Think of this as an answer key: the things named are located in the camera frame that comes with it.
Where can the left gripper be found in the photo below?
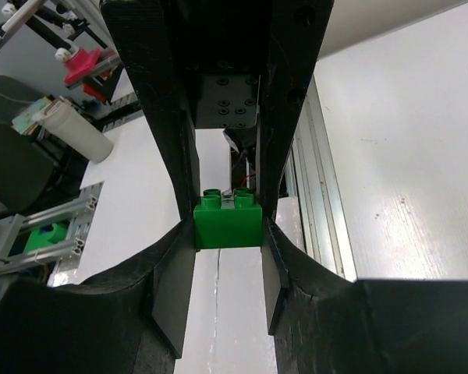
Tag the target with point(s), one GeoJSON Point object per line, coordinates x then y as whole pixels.
{"type": "Point", "coordinates": [225, 49]}

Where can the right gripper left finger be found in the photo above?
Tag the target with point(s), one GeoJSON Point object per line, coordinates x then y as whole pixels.
{"type": "Point", "coordinates": [130, 318]}

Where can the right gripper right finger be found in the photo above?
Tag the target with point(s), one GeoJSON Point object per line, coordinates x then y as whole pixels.
{"type": "Point", "coordinates": [322, 323]}

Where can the green lego brick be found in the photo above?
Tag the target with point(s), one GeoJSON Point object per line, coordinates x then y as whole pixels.
{"type": "Point", "coordinates": [228, 221]}

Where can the red clamp fixture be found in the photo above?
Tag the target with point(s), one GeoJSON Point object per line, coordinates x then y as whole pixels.
{"type": "Point", "coordinates": [97, 72]}

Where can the white cylinder roll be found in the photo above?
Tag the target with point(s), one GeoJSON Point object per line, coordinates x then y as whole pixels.
{"type": "Point", "coordinates": [62, 120]}

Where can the aluminium front rail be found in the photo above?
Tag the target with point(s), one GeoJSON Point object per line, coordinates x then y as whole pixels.
{"type": "Point", "coordinates": [311, 176]}

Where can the green block on rail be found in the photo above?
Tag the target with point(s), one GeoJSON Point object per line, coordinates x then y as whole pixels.
{"type": "Point", "coordinates": [45, 236]}

